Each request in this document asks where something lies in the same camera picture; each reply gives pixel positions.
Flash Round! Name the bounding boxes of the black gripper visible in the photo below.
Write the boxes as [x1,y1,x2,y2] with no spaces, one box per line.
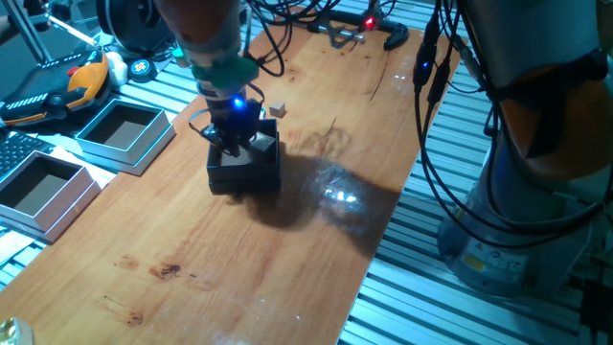
[203,88,263,159]

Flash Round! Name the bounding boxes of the black gift box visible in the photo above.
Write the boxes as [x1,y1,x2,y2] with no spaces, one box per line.
[205,117,283,196]

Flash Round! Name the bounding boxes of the light blue gift box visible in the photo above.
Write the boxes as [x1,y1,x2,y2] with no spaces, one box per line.
[74,98,177,177]

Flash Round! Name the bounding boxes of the pink gift box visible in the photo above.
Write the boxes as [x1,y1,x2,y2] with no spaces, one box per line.
[0,150,102,244]

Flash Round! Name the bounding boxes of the round blue and white badge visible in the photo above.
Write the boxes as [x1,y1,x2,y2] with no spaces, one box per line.
[127,57,158,83]

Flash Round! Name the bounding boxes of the orange wooden board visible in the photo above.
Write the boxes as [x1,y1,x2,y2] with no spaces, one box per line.
[0,7,462,345]

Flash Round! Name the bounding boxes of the white rounded plastic object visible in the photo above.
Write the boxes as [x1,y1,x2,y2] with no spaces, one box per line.
[104,51,129,87]

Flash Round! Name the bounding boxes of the black filament spool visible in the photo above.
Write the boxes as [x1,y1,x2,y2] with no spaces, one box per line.
[95,0,174,57]

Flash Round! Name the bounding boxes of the orange and black teach pendant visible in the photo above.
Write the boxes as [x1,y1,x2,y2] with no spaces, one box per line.
[0,49,111,127]

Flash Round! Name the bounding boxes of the black computer keyboard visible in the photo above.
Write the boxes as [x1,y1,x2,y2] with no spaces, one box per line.
[0,131,54,181]

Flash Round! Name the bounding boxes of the silver metal stand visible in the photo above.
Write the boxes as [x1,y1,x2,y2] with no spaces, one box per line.
[0,0,102,66]

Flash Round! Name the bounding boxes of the gold foil bag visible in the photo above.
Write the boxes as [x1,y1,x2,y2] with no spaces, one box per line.
[0,315,34,345]

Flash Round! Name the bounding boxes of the metal clamp with black handle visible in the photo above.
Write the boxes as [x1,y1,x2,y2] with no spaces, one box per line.
[306,9,411,52]

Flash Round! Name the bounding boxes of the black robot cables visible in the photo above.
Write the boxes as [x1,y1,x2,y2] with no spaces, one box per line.
[243,0,613,250]

